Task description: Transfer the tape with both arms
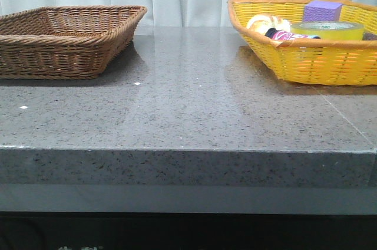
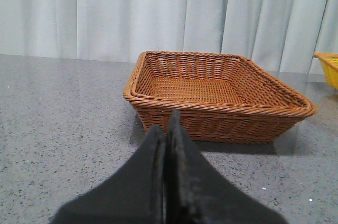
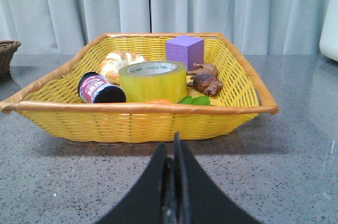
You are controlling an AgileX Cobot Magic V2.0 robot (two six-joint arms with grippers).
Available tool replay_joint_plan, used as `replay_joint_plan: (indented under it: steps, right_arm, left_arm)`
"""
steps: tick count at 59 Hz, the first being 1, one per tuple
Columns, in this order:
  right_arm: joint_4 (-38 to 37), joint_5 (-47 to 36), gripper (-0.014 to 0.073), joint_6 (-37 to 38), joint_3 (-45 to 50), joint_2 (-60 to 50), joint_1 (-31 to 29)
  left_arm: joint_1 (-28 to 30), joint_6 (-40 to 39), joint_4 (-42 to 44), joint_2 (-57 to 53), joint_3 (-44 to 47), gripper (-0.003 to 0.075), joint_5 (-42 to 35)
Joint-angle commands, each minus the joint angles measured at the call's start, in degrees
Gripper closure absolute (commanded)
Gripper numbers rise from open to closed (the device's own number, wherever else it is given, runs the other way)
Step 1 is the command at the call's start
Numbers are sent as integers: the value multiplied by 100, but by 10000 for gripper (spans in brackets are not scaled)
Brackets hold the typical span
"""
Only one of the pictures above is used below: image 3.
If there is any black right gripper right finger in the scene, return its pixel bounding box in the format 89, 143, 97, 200
173, 133, 259, 223

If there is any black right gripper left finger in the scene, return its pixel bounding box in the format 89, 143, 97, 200
97, 143, 167, 223

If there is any yellow packing tape roll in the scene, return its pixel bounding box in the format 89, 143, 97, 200
118, 61, 188, 103

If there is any orange toy with green leaves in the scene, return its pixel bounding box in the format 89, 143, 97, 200
148, 96, 211, 106

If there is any dark pink labelled can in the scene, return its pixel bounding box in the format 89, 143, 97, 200
77, 71, 126, 104

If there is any yellow woven plastic basket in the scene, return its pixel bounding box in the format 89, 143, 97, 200
1, 33, 279, 143

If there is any croissant bread toy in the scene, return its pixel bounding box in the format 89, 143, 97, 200
99, 50, 148, 84

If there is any purple foam cube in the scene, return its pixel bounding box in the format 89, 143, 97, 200
165, 35, 204, 71

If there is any white appliance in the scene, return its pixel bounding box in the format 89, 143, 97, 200
320, 0, 338, 61

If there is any brown wicker basket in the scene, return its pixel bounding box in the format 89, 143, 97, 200
0, 40, 21, 77

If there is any white curtain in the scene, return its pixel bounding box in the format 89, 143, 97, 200
1, 0, 328, 55

